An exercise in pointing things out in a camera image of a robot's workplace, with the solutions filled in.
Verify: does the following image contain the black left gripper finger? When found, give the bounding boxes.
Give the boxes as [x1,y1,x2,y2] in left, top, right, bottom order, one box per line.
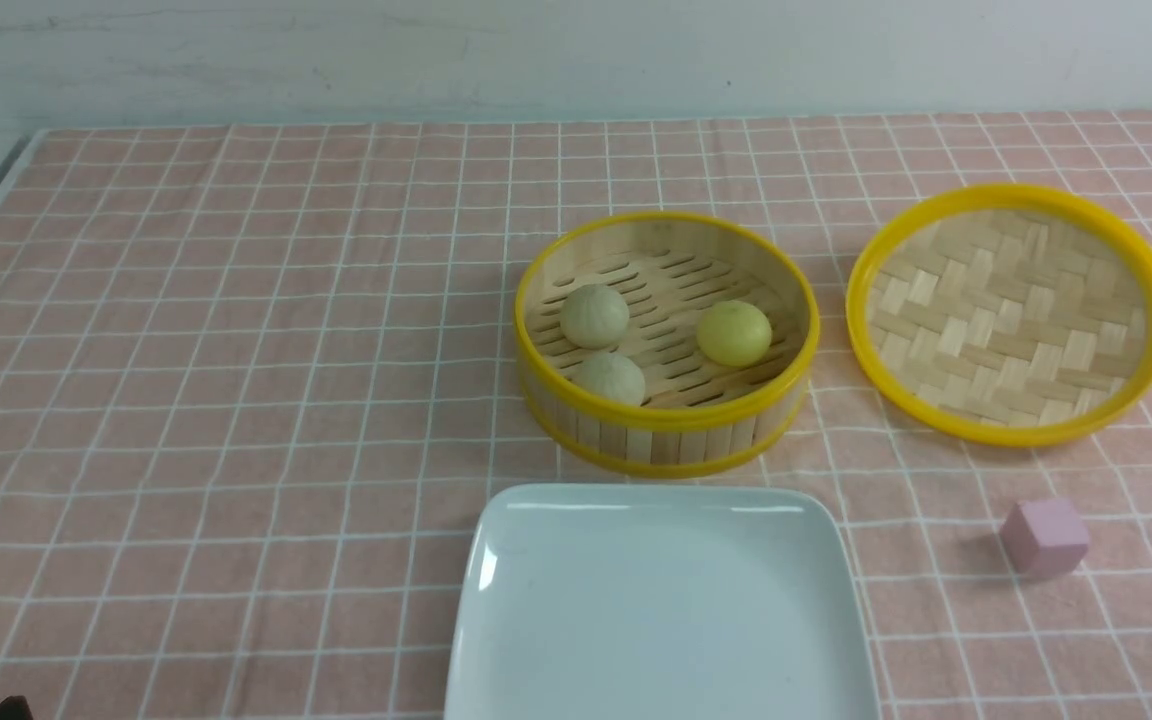
[0,694,35,720]

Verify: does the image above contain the white steamed bun front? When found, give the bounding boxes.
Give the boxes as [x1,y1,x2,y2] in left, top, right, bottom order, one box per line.
[571,353,646,407]

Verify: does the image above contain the white steamed bun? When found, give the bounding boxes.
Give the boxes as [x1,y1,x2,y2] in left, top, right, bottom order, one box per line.
[559,285,630,348]
[571,353,646,407]

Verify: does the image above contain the yellow steamed bun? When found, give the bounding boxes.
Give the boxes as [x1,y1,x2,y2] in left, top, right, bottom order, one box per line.
[696,300,773,367]

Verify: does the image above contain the white square plate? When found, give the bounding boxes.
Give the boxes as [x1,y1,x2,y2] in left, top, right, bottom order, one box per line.
[444,483,882,719]

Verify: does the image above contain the pink checkered tablecloth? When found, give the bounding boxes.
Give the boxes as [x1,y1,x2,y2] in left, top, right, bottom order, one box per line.
[0,109,1152,719]

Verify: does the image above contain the yellow rimmed bamboo steamer basket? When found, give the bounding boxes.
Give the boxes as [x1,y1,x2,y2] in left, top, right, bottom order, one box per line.
[511,211,820,478]

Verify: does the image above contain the pink cube block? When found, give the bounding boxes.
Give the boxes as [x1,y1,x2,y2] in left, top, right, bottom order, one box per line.
[998,497,1091,578]

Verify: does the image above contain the yellow rimmed woven steamer lid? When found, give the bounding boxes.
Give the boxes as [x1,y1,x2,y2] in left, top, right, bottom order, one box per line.
[846,184,1152,447]

